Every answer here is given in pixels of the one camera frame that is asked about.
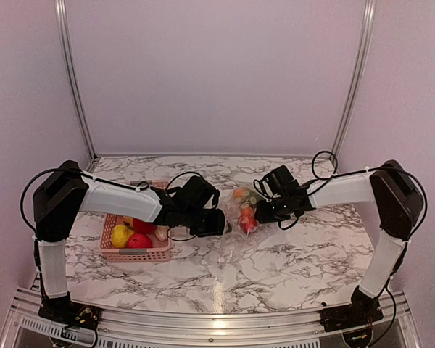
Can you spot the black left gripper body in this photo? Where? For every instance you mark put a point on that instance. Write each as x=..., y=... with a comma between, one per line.
x=201, y=225

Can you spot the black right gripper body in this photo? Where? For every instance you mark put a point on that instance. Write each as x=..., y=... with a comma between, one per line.
x=279, y=212

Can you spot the pale green fake cabbage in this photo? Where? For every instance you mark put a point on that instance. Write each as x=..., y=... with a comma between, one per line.
x=161, y=233

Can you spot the red orange fake fruit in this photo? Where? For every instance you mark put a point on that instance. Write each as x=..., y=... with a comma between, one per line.
x=247, y=220

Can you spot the clear zip top bag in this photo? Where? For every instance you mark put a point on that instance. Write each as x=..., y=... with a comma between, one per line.
x=239, y=206

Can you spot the red fake apple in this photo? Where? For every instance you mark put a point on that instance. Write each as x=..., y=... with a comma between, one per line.
x=142, y=227

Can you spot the red fake tomato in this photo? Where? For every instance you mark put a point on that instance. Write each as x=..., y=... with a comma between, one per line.
x=139, y=241

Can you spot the orange fake tangerine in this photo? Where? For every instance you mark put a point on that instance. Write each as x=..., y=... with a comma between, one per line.
x=239, y=193

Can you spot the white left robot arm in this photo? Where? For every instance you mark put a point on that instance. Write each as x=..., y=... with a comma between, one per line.
x=69, y=190

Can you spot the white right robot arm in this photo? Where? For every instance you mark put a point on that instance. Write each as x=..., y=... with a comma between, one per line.
x=401, y=204

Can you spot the pink perforated plastic basket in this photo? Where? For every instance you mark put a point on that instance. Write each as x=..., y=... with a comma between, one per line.
x=160, y=252

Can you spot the right aluminium frame post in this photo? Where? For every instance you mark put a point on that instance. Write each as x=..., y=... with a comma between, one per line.
x=366, y=32

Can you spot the aluminium frame post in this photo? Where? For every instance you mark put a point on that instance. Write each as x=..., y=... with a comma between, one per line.
x=366, y=32
x=64, y=33

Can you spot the aluminium front rail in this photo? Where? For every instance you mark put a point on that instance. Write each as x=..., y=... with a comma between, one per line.
x=120, y=327

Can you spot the left aluminium frame post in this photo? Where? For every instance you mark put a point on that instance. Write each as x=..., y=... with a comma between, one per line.
x=64, y=33

